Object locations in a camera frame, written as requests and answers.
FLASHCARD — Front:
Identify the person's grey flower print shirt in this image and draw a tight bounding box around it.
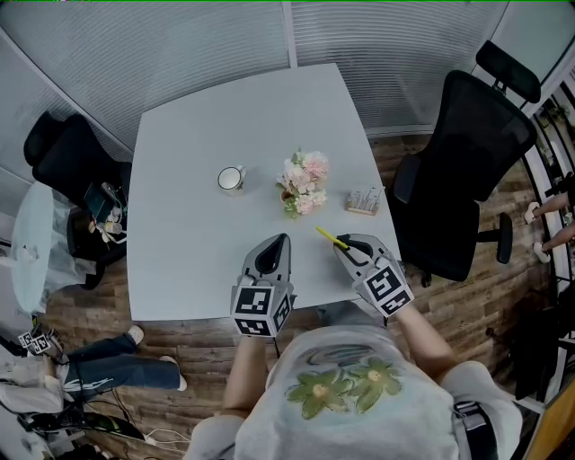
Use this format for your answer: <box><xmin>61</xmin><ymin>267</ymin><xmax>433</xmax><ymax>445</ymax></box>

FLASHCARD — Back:
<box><xmin>183</xmin><ymin>325</ymin><xmax>525</xmax><ymax>460</ymax></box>

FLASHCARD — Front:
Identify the person's left forearm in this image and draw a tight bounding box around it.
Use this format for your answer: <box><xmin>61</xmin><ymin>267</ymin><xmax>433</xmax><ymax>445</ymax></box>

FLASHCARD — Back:
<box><xmin>222</xmin><ymin>334</ymin><xmax>270</xmax><ymax>412</ymax></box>

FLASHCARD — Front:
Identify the yellow marker pen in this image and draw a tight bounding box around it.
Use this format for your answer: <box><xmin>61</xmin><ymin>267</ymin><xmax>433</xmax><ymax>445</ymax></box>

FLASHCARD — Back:
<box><xmin>314</xmin><ymin>226</ymin><xmax>350</xmax><ymax>251</ymax></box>

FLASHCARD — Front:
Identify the black tablet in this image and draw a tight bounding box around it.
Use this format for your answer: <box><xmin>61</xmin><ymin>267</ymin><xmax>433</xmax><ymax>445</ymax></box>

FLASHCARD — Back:
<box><xmin>84</xmin><ymin>181</ymin><xmax>113</xmax><ymax>212</ymax></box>

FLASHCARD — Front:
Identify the person's right forearm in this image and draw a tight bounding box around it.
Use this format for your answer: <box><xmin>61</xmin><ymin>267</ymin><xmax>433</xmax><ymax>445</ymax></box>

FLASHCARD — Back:
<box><xmin>386</xmin><ymin>307</ymin><xmax>457</xmax><ymax>383</ymax></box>

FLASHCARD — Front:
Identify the black swivel chair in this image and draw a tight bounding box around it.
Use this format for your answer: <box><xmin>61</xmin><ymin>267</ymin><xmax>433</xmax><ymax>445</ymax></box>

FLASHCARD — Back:
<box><xmin>484</xmin><ymin>291</ymin><xmax>575</xmax><ymax>401</ymax></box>

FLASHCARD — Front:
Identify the white floor cable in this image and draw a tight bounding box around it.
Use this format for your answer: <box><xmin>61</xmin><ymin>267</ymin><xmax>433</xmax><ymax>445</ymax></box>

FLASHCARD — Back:
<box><xmin>143</xmin><ymin>426</ymin><xmax>192</xmax><ymax>455</ymax></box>

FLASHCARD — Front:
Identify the wooden tube rack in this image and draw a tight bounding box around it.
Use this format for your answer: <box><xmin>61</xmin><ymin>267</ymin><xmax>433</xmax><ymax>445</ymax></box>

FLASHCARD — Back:
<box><xmin>344</xmin><ymin>186</ymin><xmax>383</xmax><ymax>217</ymax></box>

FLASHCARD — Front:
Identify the pink flower bouquet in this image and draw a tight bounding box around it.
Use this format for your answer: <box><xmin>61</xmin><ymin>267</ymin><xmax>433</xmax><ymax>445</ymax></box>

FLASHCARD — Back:
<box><xmin>275</xmin><ymin>147</ymin><xmax>331</xmax><ymax>220</ymax></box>

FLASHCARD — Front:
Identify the black backpack strap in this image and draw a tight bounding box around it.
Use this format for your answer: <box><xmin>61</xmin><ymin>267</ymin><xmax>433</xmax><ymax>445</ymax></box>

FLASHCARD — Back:
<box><xmin>451</xmin><ymin>401</ymin><xmax>489</xmax><ymax>460</ymax></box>

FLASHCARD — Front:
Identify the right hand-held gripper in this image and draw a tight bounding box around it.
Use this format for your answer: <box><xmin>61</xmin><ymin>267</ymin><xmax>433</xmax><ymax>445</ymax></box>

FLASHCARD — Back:
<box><xmin>332</xmin><ymin>232</ymin><xmax>416</xmax><ymax>320</ymax></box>

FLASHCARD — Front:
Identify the black office chair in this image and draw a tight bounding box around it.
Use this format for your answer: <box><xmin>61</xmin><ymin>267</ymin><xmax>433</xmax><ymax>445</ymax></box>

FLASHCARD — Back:
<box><xmin>22</xmin><ymin>111</ymin><xmax>132</xmax><ymax>291</ymax></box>

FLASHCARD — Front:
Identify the orange wooden board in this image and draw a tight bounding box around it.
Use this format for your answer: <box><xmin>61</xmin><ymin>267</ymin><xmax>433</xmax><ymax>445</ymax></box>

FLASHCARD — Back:
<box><xmin>523</xmin><ymin>390</ymin><xmax>575</xmax><ymax>460</ymax></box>

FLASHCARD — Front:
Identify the white mug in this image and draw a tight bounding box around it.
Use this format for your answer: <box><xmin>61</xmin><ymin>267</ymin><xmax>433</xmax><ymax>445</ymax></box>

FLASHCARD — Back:
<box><xmin>217</xmin><ymin>164</ymin><xmax>247</xmax><ymax>197</ymax></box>

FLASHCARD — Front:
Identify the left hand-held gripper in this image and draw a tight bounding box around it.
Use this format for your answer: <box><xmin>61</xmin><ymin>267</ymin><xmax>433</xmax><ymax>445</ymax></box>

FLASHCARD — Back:
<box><xmin>230</xmin><ymin>233</ymin><xmax>298</xmax><ymax>339</ymax></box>

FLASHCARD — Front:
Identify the round table with pale cloth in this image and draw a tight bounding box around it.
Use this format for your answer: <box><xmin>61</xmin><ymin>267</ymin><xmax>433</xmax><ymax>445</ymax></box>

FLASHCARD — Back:
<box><xmin>9</xmin><ymin>181</ymin><xmax>68</xmax><ymax>315</ymax></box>

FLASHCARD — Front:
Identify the white display shelf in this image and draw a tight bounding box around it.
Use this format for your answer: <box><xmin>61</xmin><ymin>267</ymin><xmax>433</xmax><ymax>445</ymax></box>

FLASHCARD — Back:
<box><xmin>523</xmin><ymin>75</ymin><xmax>575</xmax><ymax>288</ymax></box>

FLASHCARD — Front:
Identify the black mesh chair with headrest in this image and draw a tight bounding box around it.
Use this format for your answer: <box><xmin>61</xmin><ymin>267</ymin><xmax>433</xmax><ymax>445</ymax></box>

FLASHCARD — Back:
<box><xmin>385</xmin><ymin>40</ymin><xmax>543</xmax><ymax>288</ymax></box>

